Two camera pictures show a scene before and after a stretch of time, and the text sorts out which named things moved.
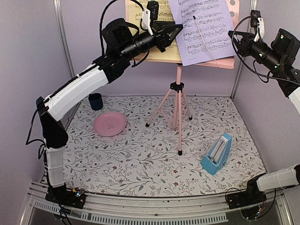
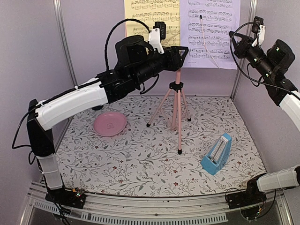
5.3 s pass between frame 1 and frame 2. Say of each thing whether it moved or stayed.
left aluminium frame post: stayed
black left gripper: moved
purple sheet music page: moved
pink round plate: stayed
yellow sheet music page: moved
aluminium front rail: stayed
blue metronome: stayed
